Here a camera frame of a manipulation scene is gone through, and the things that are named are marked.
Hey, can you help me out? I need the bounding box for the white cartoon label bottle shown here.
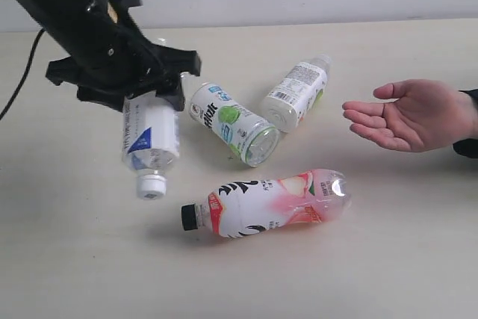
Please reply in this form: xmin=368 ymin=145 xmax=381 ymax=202
xmin=260 ymin=55 xmax=332 ymax=133

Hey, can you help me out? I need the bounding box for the person's open hand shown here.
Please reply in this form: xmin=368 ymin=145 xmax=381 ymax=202
xmin=342 ymin=79 xmax=471 ymax=152

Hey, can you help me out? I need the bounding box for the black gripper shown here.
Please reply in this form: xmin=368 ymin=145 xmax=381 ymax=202
xmin=45 ymin=14 xmax=202 ymax=112

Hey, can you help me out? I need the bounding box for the black jacket sleeve forearm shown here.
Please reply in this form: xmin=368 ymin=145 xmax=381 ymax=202
xmin=453 ymin=89 xmax=478 ymax=159

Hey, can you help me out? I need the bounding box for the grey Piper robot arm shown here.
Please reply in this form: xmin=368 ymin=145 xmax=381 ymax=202
xmin=16 ymin=0 xmax=202 ymax=111

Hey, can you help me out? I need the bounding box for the blue label clear water bottle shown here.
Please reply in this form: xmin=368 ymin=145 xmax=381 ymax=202
xmin=122 ymin=92 xmax=179 ymax=200

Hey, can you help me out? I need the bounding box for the pink peach drink bottle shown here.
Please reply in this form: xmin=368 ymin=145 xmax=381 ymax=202
xmin=181 ymin=169 xmax=351 ymax=238

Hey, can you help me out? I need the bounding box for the green lime label bottle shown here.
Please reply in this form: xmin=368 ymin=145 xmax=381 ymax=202
xmin=189 ymin=82 xmax=280 ymax=167

